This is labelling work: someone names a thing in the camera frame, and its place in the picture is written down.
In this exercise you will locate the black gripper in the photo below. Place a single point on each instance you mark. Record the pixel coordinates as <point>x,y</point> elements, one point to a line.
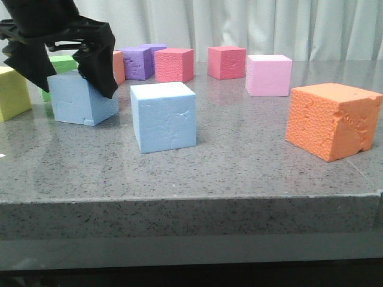
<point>59,25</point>

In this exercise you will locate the notched light blue foam cube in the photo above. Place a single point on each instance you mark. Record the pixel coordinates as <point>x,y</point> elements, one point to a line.
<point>75,100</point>

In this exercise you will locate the green foam cube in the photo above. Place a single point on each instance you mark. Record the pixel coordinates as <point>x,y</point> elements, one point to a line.
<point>63,63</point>

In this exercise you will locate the small orange foam cube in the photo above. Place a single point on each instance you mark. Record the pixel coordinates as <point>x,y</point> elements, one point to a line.
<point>118,67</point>

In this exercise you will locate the yellow foam cube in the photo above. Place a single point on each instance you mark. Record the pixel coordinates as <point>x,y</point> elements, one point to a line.
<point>14,94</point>

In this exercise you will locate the front purple foam cube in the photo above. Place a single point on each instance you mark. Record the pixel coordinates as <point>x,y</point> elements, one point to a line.
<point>138,64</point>

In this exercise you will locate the purple foam cube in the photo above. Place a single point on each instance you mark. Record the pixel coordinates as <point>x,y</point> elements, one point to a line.
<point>153,48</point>
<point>138,64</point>

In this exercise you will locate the rear purple foam cube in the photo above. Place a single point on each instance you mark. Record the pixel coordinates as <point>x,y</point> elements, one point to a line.
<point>153,48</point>

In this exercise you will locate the textured red foam cube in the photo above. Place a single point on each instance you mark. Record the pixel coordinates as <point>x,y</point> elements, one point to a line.
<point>174,64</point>

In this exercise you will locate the smooth red foam cube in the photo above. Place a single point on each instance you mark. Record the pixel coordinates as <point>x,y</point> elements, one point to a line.
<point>226,62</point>

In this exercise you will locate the pink foam cube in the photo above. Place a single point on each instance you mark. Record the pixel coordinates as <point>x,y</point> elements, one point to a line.
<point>268,75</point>

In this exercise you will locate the white curtain backdrop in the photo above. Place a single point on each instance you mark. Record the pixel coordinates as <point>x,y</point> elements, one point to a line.
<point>301,30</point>

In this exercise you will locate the large damaged orange foam cube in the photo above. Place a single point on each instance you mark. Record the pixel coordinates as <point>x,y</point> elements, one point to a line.
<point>331,120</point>

